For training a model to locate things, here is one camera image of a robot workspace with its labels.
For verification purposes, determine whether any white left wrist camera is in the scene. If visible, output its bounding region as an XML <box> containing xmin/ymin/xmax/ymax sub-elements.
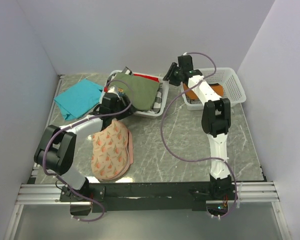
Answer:
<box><xmin>103</xmin><ymin>86</ymin><xmax>121</xmax><ymax>97</ymax></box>

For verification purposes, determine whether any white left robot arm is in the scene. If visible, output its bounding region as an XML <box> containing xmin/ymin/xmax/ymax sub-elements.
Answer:
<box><xmin>34</xmin><ymin>92</ymin><xmax>136</xmax><ymax>201</ymax></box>

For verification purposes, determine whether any white clothes basket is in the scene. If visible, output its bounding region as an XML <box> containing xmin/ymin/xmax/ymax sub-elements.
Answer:
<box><xmin>106</xmin><ymin>67</ymin><xmax>169</xmax><ymax>119</ymax></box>

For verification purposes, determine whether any teal folded cloth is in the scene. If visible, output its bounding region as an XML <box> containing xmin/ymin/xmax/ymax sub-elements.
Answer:
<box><xmin>54</xmin><ymin>78</ymin><xmax>104</xmax><ymax>121</ymax></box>

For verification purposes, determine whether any white empty mesh basket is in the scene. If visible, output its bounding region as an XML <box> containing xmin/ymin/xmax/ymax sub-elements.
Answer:
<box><xmin>182</xmin><ymin>67</ymin><xmax>247</xmax><ymax>111</ymax></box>

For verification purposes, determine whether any green printed t-shirt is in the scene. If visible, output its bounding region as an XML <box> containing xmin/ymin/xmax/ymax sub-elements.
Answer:
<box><xmin>109</xmin><ymin>72</ymin><xmax>160</xmax><ymax>111</ymax></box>

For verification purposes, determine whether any aluminium rail frame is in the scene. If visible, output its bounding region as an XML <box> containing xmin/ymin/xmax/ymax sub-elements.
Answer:
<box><xmin>2</xmin><ymin>73</ymin><xmax>291</xmax><ymax>240</ymax></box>

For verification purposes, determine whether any red garment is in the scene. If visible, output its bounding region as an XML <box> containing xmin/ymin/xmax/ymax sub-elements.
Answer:
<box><xmin>133</xmin><ymin>73</ymin><xmax>160</xmax><ymax>83</ymax></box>

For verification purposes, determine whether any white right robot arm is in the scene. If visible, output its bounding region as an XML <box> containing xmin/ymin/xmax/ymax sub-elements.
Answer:
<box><xmin>163</xmin><ymin>53</ymin><xmax>235</xmax><ymax>200</ymax></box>

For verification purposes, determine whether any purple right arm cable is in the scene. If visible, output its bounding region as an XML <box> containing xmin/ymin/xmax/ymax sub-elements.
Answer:
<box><xmin>159</xmin><ymin>51</ymin><xmax>241</xmax><ymax>218</ymax></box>

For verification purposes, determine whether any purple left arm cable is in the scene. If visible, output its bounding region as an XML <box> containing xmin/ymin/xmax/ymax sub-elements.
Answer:
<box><xmin>42</xmin><ymin>79</ymin><xmax>135</xmax><ymax>223</ymax></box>

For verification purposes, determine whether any orange bra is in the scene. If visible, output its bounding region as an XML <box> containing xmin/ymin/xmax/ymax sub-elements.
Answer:
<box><xmin>185</xmin><ymin>83</ymin><xmax>224</xmax><ymax>101</ymax></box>

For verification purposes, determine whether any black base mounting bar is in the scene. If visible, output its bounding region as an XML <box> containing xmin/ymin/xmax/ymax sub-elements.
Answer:
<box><xmin>59</xmin><ymin>181</ymin><xmax>239</xmax><ymax>216</ymax></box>

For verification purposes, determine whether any floral pink bra laundry bag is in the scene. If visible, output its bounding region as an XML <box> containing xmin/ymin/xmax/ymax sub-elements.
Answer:
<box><xmin>91</xmin><ymin>119</ymin><xmax>134</xmax><ymax>181</ymax></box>

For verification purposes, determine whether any black grey striped garment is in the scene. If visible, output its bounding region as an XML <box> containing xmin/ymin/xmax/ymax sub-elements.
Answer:
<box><xmin>121</xmin><ymin>67</ymin><xmax>163</xmax><ymax>114</ymax></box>

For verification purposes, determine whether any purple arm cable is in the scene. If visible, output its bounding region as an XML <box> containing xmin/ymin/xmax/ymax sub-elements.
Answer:
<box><xmin>42</xmin><ymin>79</ymin><xmax>135</xmax><ymax>223</ymax></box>
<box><xmin>159</xmin><ymin>51</ymin><xmax>241</xmax><ymax>218</ymax></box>

